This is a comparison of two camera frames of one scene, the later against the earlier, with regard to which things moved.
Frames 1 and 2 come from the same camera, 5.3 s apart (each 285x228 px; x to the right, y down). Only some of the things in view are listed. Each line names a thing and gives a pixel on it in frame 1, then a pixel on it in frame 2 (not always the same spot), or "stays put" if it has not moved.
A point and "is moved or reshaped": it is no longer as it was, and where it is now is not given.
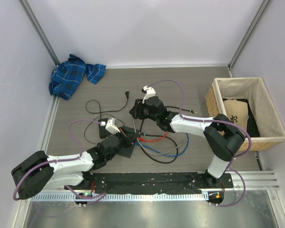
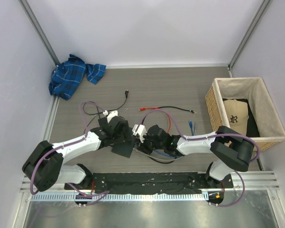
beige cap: (237, 111) stays put
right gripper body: (146, 114) → (148, 145)
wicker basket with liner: (270, 128) stays put
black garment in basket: (252, 130) stays put
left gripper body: (112, 155) → (123, 136)
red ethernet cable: (142, 139) is moved or reshaped
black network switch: (132, 134) stays put
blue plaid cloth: (68, 76) stays put
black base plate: (154, 183) stays put
